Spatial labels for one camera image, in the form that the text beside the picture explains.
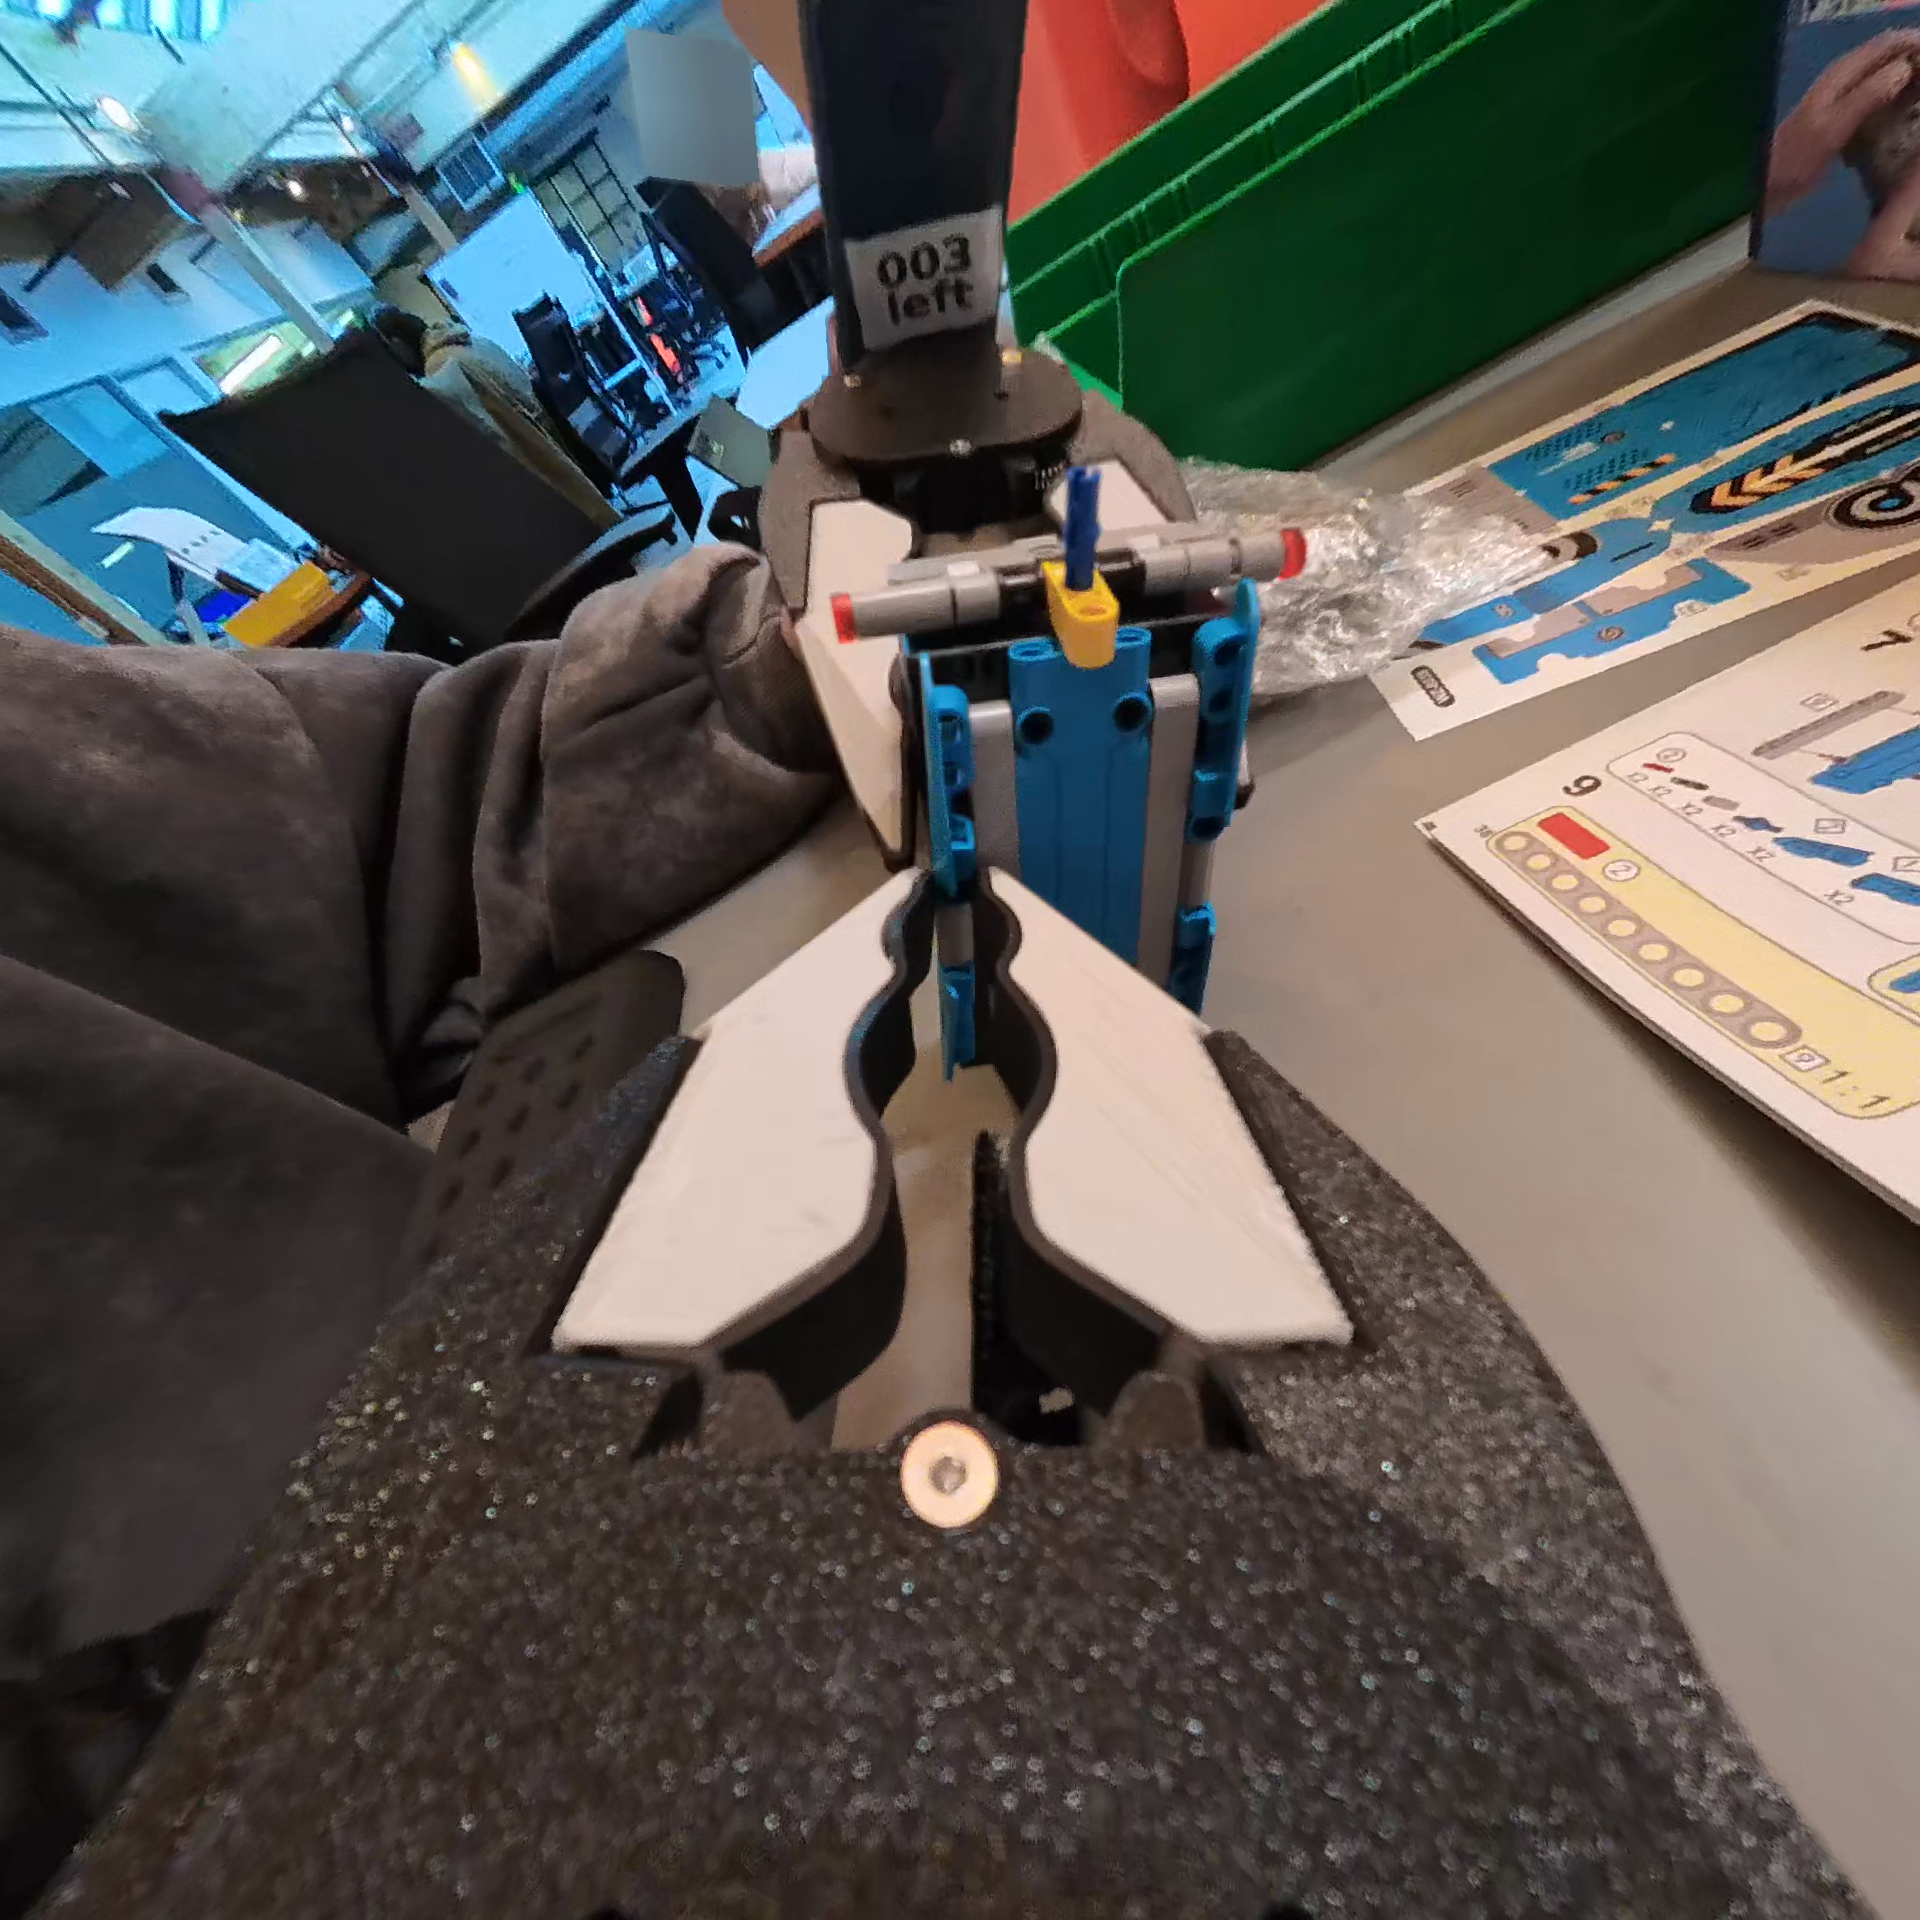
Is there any black perforated panel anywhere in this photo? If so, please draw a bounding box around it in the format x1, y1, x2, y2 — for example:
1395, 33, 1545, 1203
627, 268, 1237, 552
406, 955, 729, 1268

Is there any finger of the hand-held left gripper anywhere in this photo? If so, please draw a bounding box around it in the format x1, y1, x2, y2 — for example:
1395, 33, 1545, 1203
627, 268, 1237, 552
795, 496, 924, 877

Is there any clear plastic bag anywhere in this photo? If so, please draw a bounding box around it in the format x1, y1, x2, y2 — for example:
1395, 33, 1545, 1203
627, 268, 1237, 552
1180, 457, 1508, 710

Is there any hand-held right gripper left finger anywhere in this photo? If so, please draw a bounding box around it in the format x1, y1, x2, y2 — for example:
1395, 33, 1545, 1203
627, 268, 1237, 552
552, 870, 932, 1397

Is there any grey desk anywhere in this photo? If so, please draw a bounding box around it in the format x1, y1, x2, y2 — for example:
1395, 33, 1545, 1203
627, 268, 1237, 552
648, 225, 1920, 1920

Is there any yellow box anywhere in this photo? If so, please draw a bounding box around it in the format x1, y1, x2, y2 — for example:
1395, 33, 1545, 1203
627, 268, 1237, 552
220, 555, 384, 653

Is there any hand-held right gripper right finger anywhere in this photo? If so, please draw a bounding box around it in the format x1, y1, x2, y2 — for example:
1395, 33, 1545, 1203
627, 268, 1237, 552
977, 870, 1358, 1397

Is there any orange plastic case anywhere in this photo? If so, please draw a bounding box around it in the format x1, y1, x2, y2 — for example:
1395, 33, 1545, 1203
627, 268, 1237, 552
1006, 0, 1328, 231

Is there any green plastic bin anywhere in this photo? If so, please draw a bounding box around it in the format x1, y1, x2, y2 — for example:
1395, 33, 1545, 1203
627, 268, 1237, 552
1006, 0, 1809, 475

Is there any instruction booklet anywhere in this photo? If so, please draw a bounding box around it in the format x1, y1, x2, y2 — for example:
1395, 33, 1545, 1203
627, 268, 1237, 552
1420, 572, 1920, 1223

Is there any blue sticker sheet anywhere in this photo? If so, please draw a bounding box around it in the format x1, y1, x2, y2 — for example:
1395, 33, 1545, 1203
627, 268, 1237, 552
1371, 302, 1920, 745

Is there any black blue brick model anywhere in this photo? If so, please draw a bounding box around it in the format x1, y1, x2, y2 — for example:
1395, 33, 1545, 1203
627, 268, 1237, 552
825, 467, 1312, 1022

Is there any person's left forearm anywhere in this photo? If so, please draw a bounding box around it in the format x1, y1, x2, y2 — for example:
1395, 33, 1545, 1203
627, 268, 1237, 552
392, 542, 848, 1059

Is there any black office chair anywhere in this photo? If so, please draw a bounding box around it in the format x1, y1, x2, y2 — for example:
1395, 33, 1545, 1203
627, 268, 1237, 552
160, 332, 684, 667

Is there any blue curved brick panel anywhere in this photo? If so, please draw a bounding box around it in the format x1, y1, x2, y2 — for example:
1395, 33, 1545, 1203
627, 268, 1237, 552
917, 676, 985, 902

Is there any robot kit box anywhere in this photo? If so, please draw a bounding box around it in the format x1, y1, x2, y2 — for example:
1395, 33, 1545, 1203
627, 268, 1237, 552
1752, 0, 1920, 291

